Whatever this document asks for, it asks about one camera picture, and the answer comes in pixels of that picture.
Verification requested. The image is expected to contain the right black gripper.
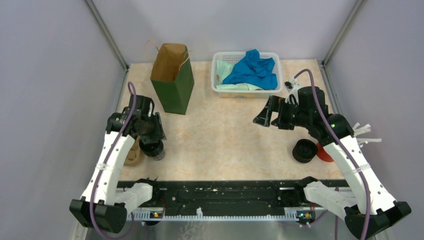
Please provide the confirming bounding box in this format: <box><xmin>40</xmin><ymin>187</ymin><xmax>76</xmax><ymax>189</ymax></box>
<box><xmin>253</xmin><ymin>95</ymin><xmax>311</xmax><ymax>131</ymax></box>

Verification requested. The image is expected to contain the dark coffee cup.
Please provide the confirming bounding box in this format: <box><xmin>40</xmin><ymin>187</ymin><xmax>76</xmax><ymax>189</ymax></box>
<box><xmin>139</xmin><ymin>140</ymin><xmax>166</xmax><ymax>161</ymax></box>

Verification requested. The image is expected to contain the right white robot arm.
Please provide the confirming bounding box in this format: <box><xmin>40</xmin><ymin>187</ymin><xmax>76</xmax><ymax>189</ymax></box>
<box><xmin>253</xmin><ymin>86</ymin><xmax>412</xmax><ymax>240</ymax></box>

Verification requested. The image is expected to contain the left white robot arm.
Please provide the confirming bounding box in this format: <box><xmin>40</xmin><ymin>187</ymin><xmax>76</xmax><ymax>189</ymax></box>
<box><xmin>69</xmin><ymin>95</ymin><xmax>166</xmax><ymax>234</ymax></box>

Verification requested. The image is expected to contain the cardboard cup carrier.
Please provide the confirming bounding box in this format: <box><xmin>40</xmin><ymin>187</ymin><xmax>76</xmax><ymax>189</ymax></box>
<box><xmin>124</xmin><ymin>137</ymin><xmax>145</xmax><ymax>167</ymax></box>

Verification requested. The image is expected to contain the blue cloth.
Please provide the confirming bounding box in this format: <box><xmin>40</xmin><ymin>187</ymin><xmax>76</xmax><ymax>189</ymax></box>
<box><xmin>222</xmin><ymin>49</ymin><xmax>278</xmax><ymax>90</ymax></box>

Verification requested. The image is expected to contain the green brown paper bag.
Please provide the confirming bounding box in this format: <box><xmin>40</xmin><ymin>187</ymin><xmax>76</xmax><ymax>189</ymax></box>
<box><xmin>142</xmin><ymin>39</ymin><xmax>195</xmax><ymax>115</ymax></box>

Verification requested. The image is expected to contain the white plastic basket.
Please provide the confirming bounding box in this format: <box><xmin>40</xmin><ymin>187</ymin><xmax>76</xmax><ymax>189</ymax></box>
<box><xmin>210</xmin><ymin>51</ymin><xmax>284</xmax><ymax>98</ymax></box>

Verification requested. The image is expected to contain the light green cloth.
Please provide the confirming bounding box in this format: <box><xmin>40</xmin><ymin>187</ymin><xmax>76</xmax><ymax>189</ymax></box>
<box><xmin>215</xmin><ymin>60</ymin><xmax>263</xmax><ymax>91</ymax></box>

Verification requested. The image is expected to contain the white cable duct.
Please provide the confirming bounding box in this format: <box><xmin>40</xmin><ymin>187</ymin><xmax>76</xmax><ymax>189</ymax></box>
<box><xmin>132</xmin><ymin>208</ymin><xmax>316</xmax><ymax>222</ymax></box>

